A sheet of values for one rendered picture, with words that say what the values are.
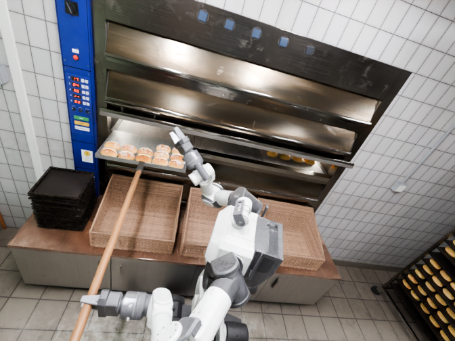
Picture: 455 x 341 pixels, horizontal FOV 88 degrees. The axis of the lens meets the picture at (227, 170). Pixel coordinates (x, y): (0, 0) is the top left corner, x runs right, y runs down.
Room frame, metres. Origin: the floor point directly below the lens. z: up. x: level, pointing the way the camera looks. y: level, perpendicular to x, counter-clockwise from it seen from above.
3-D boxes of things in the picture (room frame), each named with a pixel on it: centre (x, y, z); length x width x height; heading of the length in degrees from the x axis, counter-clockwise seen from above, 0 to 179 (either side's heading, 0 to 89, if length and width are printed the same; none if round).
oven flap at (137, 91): (1.59, 0.01, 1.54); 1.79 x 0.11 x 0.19; 104
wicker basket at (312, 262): (1.48, -0.65, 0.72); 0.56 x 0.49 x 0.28; 103
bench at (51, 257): (1.28, 0.05, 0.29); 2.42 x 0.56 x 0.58; 104
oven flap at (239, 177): (1.59, 0.01, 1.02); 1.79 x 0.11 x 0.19; 104
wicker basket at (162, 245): (1.19, 0.51, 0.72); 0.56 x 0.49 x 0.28; 105
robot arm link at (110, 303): (0.37, 0.21, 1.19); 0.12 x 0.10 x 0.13; 104
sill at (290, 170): (1.61, 0.02, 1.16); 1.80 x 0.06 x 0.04; 104
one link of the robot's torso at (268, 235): (0.72, -0.17, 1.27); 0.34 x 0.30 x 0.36; 0
